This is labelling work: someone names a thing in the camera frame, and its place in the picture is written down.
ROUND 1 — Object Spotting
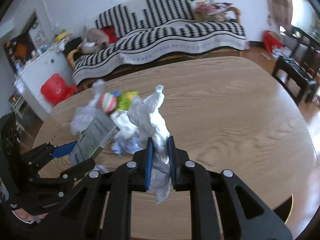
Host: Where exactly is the green white medicine box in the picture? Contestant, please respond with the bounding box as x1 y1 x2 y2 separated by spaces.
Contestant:
69 111 120 165

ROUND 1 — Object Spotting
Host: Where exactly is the clear plastic bag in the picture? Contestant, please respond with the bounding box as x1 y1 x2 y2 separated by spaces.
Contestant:
71 79 106 135

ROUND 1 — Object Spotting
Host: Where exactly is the white tissue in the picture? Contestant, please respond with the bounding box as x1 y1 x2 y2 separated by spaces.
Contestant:
127 85 170 204

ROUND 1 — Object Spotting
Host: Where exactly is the pink striped round toy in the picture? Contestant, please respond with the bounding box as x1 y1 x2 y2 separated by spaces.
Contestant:
98 93 117 114

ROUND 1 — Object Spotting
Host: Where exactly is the yellow green popcorn bag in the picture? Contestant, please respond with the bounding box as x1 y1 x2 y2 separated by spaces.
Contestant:
114 91 138 111

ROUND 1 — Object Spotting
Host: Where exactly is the black gold trash bin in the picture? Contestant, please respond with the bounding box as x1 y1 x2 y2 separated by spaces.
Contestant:
273 195 294 224

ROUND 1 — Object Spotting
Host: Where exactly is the left hand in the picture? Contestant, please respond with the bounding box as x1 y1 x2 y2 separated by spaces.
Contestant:
12 209 48 223

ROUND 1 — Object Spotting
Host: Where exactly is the red plastic stool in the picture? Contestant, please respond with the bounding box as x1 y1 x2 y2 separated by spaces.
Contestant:
40 74 77 105

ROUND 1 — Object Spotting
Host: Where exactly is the white cabinet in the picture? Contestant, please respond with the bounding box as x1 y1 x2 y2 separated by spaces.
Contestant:
14 49 74 121

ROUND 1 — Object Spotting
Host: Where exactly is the brown plush toy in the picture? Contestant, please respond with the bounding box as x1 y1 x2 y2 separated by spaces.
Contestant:
78 28 110 54

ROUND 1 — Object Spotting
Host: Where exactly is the red cushion on sofa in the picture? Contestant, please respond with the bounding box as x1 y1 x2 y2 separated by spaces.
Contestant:
100 25 118 44

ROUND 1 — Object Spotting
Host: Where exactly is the black white striped sofa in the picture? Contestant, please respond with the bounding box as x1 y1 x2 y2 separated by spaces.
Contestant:
72 0 247 84

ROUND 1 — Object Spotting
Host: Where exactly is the black wooden chair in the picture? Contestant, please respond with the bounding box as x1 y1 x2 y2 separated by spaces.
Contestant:
272 27 319 105

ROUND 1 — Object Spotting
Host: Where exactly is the patterned cushion on sofa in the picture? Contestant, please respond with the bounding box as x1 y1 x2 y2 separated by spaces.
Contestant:
190 0 233 22

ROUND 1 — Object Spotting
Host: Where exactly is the red bag by wall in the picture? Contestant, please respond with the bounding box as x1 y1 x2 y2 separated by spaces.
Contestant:
263 30 283 53

